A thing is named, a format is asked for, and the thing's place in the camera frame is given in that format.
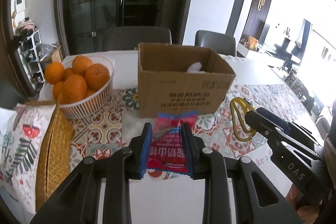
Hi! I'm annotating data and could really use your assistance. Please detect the yellow carabiner toy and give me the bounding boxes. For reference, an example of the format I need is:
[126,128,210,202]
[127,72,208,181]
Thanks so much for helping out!
[230,97,256,142]

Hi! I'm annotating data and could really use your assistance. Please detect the white plush toy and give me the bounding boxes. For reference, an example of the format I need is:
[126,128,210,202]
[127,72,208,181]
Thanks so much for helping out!
[186,62,205,74]

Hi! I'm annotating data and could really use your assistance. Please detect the pink snack packet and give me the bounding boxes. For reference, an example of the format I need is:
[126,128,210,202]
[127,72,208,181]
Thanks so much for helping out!
[147,111,198,174]

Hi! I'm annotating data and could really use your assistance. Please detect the person's right hand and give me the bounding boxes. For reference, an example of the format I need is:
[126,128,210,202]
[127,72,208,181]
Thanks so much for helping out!
[286,184,327,224]

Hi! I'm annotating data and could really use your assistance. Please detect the woven wicker tissue box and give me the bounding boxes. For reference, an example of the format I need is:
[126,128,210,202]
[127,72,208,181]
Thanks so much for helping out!
[35,104,73,210]

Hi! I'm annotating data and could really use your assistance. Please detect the dark grey chair right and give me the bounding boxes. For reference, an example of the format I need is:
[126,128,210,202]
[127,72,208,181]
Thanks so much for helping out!
[195,30,236,57]

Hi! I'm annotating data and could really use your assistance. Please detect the dark grey chair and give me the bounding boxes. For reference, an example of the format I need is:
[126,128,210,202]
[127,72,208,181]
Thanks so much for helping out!
[195,30,236,57]
[102,26,172,52]

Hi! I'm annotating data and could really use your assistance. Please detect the floral fabric cover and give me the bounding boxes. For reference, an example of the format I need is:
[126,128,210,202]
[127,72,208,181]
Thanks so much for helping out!
[1,104,56,214]

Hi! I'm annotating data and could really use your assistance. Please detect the white plastic fruit basket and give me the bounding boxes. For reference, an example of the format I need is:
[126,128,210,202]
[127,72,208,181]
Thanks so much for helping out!
[52,55,116,120]

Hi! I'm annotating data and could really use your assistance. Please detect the brown cardboard box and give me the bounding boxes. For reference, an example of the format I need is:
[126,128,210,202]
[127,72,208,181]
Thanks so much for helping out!
[138,42,236,118]

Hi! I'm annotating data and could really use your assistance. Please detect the orange fruit front large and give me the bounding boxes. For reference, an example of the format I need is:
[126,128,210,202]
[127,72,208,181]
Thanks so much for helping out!
[62,75,87,104]

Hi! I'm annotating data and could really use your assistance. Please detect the dark chair near left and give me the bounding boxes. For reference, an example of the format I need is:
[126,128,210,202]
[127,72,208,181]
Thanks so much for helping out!
[0,79,27,110]

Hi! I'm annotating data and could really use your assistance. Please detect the orange fruit right top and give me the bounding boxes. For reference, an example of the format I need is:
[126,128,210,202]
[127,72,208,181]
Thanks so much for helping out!
[85,64,110,90]

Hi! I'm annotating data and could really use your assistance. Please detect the orange fruit left outer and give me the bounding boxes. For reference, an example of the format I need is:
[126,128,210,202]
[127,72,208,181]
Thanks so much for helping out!
[45,62,65,85]

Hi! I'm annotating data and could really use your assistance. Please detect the white shoe rack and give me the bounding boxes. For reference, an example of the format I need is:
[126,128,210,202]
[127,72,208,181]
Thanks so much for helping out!
[18,30,45,93]

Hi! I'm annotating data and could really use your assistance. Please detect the dark grey chair left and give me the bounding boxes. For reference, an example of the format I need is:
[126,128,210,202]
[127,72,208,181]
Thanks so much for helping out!
[102,26,172,52]

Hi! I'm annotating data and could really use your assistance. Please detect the dark wall panel with logo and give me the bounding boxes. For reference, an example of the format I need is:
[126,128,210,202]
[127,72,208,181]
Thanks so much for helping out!
[240,0,272,42]

